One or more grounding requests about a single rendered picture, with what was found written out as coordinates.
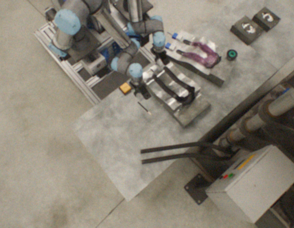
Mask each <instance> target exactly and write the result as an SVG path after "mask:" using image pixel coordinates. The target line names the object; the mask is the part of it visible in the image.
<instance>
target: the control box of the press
mask: <svg viewBox="0 0 294 228"><path fill-rule="evenodd" d="M293 183H294V163H293V162H292V161H291V160H290V159H289V158H287V157H286V156H285V155H284V154H283V153H282V152H281V151H280V150H279V149H278V148H277V147H276V146H273V145H272V144H271V145H267V146H265V147H264V148H262V149H260V150H258V151H255V152H253V153H250V154H247V155H244V156H243V157H240V158H239V159H238V160H237V161H236V162H235V163H234V164H233V165H232V166H231V167H230V168H229V169H227V170H226V171H225V172H224V173H223V174H222V175H221V176H220V177H219V178H218V179H217V180H216V181H214V182H208V181H206V180H205V179H204V177H203V176H202V175H201V174H200V173H198V174H197V175H196V176H195V177H194V178H193V179H192V180H191V181H190V182H189V183H187V184H186V185H185V186H184V189H185V191H187V192H188V194H189V195H190V196H191V197H192V198H193V200H194V201H195V202H196V203H197V204H198V205H200V204H201V203H202V202H203V201H205V200H206V199H207V198H208V197H210V198H211V200H212V201H213V202H214V203H215V204H216V205H217V207H218V208H219V209H220V210H221V211H222V212H223V213H224V214H225V215H227V216H231V217H234V218H236V219H240V220H244V221H248V222H251V223H255V222H256V221H257V220H258V219H259V218H260V217H261V216H262V215H263V214H264V213H265V212H266V211H267V209H268V208H269V207H270V206H271V205H272V204H273V203H275V202H276V201H277V200H278V199H279V198H280V196H281V195H282V194H283V193H284V192H285V191H286V190H287V189H288V188H289V187H290V186H291V185H292V184H293Z"/></svg>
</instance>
